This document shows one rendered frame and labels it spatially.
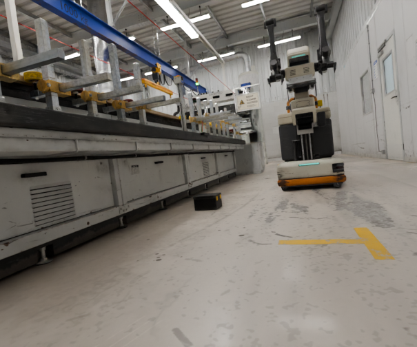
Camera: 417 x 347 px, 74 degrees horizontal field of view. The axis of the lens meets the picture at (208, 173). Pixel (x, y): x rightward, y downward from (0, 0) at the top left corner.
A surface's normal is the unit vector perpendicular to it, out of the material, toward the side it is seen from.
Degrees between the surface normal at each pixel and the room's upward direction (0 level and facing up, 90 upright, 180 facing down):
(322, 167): 90
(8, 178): 90
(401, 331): 0
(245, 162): 90
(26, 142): 90
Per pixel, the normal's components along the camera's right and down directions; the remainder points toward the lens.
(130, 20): -0.31, 0.09
